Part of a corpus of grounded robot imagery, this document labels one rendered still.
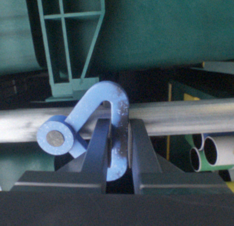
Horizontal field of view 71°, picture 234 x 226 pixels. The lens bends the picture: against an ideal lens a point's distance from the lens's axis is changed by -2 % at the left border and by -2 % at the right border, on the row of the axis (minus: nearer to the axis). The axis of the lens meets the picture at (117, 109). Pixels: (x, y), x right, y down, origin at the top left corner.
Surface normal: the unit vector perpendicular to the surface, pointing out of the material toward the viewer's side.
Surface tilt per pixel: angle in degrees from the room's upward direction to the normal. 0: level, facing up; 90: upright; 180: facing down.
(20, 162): 100
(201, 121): 90
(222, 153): 90
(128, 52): 95
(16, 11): 97
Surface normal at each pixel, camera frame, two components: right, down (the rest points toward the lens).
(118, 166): -0.01, 0.29
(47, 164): 0.11, -0.10
